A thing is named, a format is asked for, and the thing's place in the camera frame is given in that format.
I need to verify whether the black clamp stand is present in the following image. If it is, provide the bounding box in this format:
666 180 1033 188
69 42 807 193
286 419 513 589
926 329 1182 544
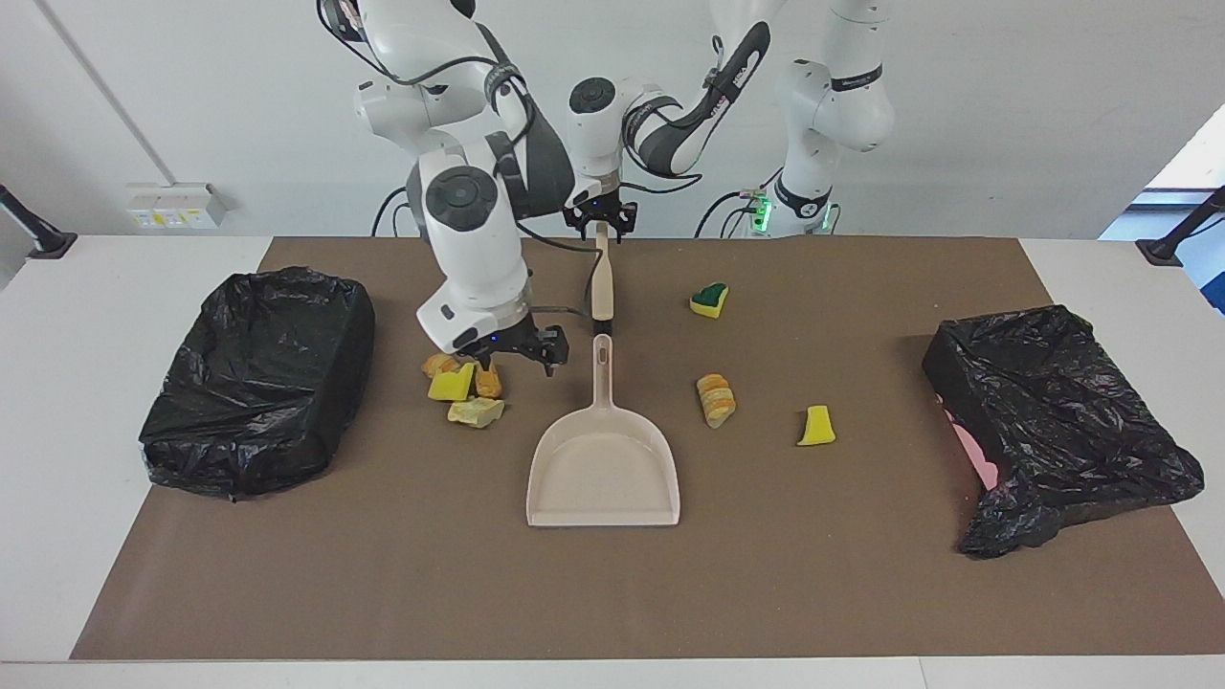
1136 187 1225 267
0 184 78 260

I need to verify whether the white wall outlet box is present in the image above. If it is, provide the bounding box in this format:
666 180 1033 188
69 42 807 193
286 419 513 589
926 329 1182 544
125 182 231 231

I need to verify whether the pink plastic bin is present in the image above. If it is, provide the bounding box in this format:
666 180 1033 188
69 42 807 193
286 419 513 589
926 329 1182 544
943 407 1001 491

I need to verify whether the black trash bag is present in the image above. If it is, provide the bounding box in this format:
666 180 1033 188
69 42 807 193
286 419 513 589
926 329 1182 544
922 305 1206 561
139 267 376 501

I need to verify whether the black left base cable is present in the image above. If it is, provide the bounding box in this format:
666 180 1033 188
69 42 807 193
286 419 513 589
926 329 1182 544
694 163 788 238

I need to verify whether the brown table mat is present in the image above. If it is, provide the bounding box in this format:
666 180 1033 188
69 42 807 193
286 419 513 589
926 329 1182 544
70 236 1225 661

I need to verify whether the yellow notched sponge piece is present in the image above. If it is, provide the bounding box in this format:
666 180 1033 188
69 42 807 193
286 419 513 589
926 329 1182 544
427 362 476 402

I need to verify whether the black base cable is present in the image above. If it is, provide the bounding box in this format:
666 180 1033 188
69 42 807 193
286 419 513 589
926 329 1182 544
694 163 788 238
371 185 422 237

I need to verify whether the pale yellow piece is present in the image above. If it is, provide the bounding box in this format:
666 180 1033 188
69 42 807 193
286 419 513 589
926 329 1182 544
447 395 506 430

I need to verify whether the large orange striped bread piece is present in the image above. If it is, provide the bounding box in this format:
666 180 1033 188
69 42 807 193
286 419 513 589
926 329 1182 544
696 373 738 430

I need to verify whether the black right base cable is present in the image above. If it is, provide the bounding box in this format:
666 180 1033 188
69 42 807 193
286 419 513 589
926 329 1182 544
371 185 422 237

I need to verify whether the beige plastic dustpan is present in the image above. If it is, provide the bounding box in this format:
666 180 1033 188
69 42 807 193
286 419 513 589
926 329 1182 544
525 334 681 528

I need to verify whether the beige handled black bristle brush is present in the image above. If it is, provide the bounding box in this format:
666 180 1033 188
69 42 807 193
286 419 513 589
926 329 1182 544
590 222 616 334

